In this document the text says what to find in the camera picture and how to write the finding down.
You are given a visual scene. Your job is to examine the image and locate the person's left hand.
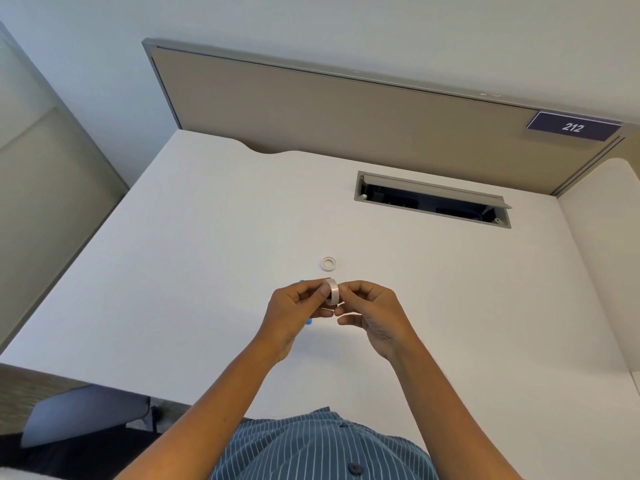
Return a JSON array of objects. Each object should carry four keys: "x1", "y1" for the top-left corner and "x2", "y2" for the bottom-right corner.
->
[{"x1": 256, "y1": 278, "x2": 336, "y2": 364}]

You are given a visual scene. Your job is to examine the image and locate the person's right hand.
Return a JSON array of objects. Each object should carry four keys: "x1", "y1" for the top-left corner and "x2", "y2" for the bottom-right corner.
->
[{"x1": 333, "y1": 280, "x2": 420, "y2": 364}]

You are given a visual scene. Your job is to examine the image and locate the person's right forearm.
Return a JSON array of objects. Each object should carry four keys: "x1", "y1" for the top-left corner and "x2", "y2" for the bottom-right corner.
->
[{"x1": 389, "y1": 342, "x2": 523, "y2": 480}]

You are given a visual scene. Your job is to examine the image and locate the person's left forearm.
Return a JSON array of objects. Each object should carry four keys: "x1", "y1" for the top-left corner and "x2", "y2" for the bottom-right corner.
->
[{"x1": 114, "y1": 340, "x2": 301, "y2": 480}]

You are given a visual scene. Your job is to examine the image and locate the blue flat object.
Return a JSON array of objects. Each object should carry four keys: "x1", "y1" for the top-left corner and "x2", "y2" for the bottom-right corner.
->
[{"x1": 298, "y1": 279, "x2": 314, "y2": 326}]

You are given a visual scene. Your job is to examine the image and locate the blue striped shirt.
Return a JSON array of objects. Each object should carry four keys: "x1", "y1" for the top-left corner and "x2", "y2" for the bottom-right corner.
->
[{"x1": 209, "y1": 407, "x2": 441, "y2": 480}]

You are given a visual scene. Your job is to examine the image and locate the beige desk partition panel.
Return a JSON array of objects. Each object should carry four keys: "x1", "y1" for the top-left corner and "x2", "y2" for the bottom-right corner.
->
[{"x1": 142, "y1": 38, "x2": 640, "y2": 196}]

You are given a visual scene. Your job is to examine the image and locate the grey chair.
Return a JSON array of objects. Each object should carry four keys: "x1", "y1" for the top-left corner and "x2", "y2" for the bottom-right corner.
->
[{"x1": 20, "y1": 384, "x2": 163, "y2": 449}]

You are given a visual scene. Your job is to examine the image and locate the white side divider panel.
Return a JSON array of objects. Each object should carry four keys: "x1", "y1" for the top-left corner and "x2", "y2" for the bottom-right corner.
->
[{"x1": 556, "y1": 157, "x2": 640, "y2": 400}]

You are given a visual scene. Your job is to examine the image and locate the black trousers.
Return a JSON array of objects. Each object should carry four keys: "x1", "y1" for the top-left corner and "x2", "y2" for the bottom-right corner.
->
[{"x1": 0, "y1": 424, "x2": 168, "y2": 480}]

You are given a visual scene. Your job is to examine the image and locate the purple sign plate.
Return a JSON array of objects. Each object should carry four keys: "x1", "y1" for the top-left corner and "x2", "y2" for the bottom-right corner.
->
[{"x1": 525, "y1": 111, "x2": 624, "y2": 142}]

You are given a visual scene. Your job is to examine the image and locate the beige side partition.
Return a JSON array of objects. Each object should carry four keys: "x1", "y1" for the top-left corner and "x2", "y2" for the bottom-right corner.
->
[{"x1": 0, "y1": 21, "x2": 132, "y2": 354}]

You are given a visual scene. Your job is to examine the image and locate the grey desk cable box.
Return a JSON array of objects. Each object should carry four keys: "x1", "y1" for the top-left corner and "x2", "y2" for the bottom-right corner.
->
[{"x1": 353, "y1": 170, "x2": 513, "y2": 231}]

